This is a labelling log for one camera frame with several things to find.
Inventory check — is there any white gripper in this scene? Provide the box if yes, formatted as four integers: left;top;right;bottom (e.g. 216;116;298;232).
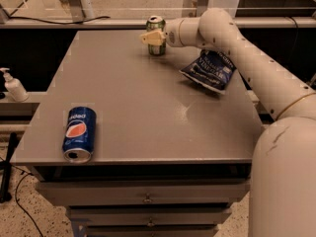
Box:
140;18;184;47

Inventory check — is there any green soda can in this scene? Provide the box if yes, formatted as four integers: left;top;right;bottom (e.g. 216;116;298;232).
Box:
146;16;166;56

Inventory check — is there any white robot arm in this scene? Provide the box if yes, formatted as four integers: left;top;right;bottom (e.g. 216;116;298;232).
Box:
140;8;316;237

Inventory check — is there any blue pepsi can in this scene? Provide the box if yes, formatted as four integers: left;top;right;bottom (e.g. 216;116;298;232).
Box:
62;107;97;164

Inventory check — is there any blue chips bag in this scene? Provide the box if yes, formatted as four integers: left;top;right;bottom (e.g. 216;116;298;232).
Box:
180;50;236;94

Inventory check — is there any grey drawer cabinet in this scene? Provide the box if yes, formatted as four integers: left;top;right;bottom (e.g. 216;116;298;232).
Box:
13;31;261;237

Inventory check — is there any white pump bottle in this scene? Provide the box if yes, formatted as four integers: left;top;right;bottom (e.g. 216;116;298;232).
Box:
0;67;29;102

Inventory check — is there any black stand leg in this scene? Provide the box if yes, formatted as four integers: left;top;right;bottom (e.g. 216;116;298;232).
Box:
0;132;18;203

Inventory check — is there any black cable on ledge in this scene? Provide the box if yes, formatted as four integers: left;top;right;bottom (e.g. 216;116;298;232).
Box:
8;0;112;26

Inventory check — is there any black floor cable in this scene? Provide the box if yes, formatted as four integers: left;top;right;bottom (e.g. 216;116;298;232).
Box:
0;155;45;237

